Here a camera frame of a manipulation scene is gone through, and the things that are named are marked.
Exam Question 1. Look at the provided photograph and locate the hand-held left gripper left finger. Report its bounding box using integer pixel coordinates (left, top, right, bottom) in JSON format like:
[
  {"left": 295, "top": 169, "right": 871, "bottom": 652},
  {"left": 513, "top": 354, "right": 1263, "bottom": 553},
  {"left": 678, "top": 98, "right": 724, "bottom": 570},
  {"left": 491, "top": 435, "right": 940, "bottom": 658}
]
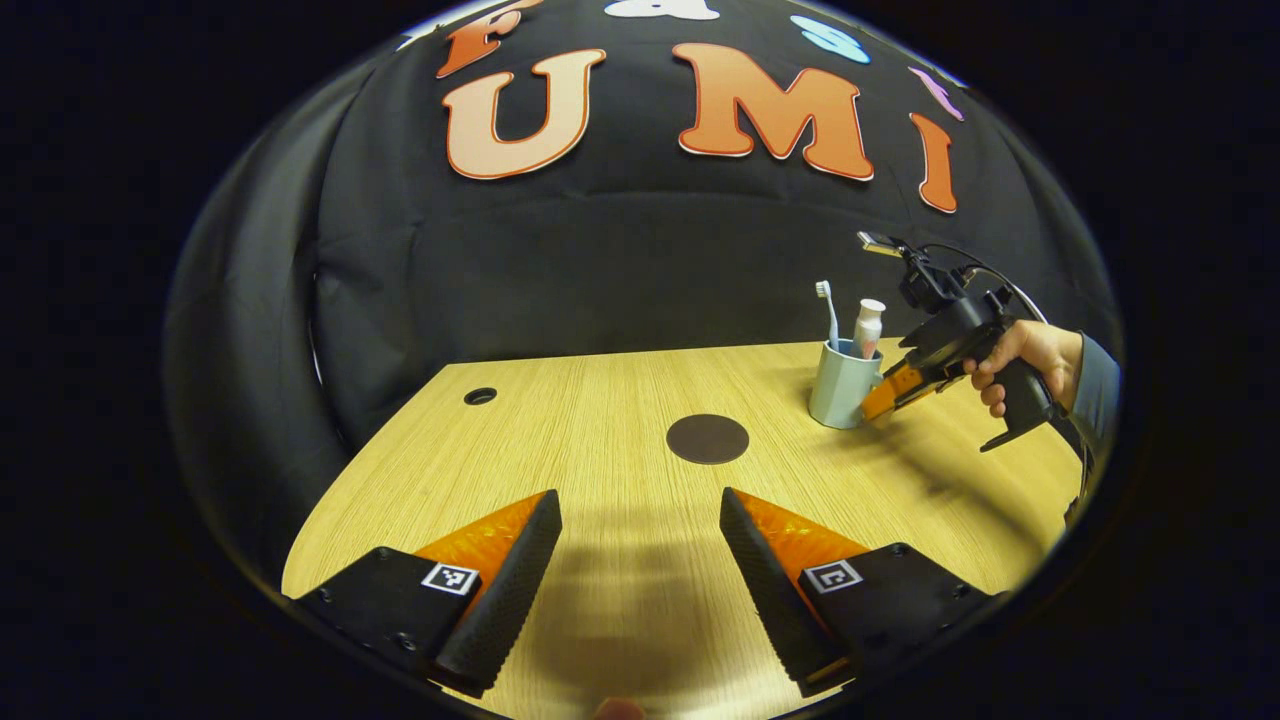
[{"left": 298, "top": 490, "right": 563, "bottom": 699}]

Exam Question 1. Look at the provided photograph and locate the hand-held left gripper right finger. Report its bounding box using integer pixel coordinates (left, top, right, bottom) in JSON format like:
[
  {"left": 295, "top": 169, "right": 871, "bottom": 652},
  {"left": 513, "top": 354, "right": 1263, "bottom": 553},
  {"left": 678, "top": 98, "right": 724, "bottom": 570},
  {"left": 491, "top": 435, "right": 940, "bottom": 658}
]
[{"left": 720, "top": 487, "right": 1006, "bottom": 699}]

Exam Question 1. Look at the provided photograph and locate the light blue cup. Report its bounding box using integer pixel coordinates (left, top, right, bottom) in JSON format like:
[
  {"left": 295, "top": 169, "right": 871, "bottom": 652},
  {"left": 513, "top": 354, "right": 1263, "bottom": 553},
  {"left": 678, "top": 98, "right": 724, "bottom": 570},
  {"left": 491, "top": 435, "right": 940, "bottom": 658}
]
[{"left": 808, "top": 338, "right": 886, "bottom": 431}]

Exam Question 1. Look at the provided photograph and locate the white toothpaste tube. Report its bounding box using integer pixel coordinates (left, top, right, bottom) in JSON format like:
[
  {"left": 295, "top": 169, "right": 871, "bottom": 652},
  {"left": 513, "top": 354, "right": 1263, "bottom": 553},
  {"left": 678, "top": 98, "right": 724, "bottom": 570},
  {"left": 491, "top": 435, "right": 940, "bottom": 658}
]
[{"left": 853, "top": 298, "right": 887, "bottom": 361}]

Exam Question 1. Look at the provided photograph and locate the white toothbrush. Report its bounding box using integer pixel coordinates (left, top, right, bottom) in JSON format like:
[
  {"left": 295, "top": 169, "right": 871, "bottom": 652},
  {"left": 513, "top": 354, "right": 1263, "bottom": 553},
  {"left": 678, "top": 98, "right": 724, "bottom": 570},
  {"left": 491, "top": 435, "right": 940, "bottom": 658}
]
[{"left": 815, "top": 280, "right": 841, "bottom": 353}]

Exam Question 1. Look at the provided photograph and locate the dark round coaster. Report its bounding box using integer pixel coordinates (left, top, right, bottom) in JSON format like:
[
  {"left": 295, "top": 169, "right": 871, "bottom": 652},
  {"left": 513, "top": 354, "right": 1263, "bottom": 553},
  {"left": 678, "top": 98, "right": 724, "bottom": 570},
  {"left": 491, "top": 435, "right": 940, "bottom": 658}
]
[{"left": 666, "top": 414, "right": 750, "bottom": 465}]

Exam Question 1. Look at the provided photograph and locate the wooden desktop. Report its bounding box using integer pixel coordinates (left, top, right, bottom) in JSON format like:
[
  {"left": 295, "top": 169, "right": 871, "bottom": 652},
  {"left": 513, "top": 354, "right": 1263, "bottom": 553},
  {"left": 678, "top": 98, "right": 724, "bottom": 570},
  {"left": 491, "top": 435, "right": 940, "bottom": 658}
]
[{"left": 282, "top": 340, "right": 1086, "bottom": 720}]

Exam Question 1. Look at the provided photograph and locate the black backdrop cloth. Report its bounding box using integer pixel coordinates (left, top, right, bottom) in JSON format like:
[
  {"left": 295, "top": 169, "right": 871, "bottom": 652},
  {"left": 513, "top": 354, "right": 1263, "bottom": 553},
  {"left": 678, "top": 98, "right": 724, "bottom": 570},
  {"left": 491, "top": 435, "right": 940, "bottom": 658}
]
[{"left": 165, "top": 0, "right": 1121, "bottom": 591}]

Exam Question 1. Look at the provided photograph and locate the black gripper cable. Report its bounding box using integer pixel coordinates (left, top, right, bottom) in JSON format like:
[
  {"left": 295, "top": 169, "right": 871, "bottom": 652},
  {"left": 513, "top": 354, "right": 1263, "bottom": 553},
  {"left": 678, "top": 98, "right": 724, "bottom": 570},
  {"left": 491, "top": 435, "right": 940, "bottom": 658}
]
[{"left": 920, "top": 243, "right": 1051, "bottom": 326}]

